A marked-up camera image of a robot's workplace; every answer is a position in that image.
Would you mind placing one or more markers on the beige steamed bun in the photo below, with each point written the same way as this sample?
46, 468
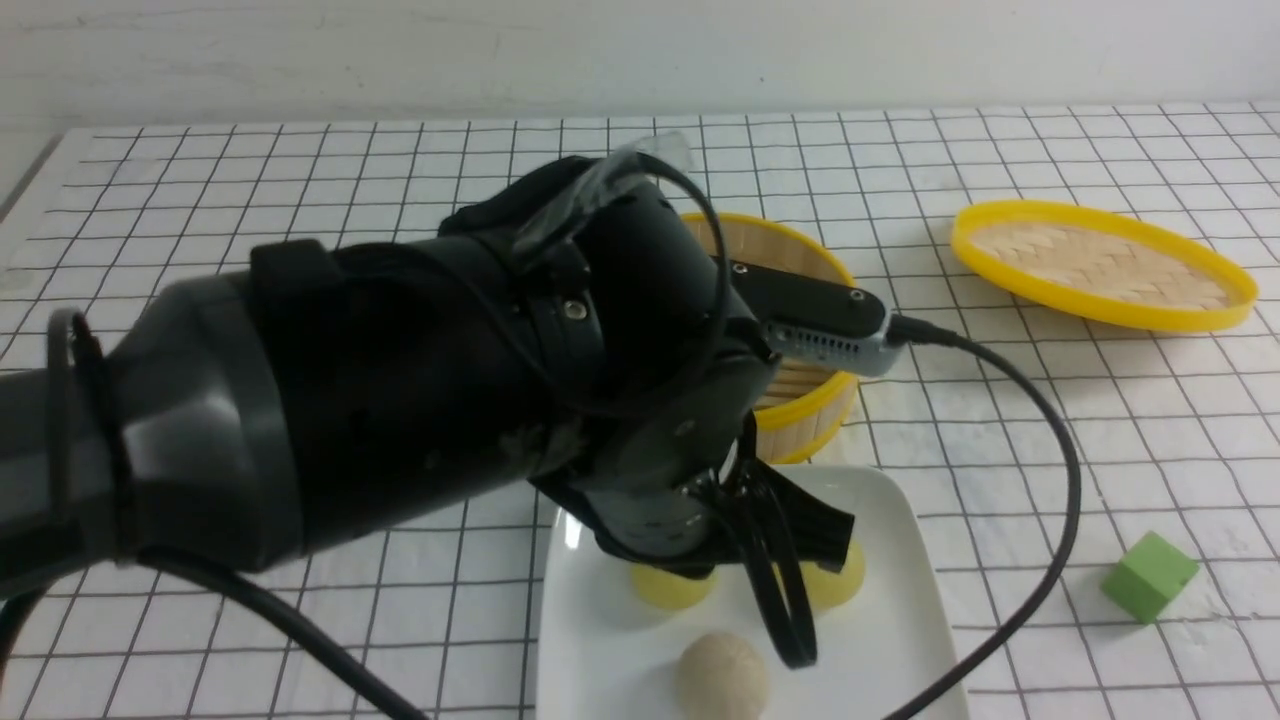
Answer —
721, 676

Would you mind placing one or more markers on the yellow steamed bun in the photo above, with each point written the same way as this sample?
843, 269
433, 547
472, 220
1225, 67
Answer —
669, 592
827, 589

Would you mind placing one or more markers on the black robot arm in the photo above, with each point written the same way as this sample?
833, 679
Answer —
570, 332

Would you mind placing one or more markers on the green foam cube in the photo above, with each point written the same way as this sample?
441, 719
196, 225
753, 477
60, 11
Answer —
1150, 575

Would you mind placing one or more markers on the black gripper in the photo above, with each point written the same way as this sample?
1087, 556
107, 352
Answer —
690, 502

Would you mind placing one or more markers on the yellow woven steamer lid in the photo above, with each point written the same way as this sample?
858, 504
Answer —
1103, 267

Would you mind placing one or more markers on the yellow wooden steamer basket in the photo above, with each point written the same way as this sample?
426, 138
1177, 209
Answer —
805, 405

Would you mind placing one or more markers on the white grid tablecloth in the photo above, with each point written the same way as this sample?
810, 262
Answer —
1178, 434

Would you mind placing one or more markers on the white rectangular plate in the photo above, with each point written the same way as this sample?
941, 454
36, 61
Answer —
605, 654

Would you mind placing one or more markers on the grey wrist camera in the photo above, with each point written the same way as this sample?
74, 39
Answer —
824, 323

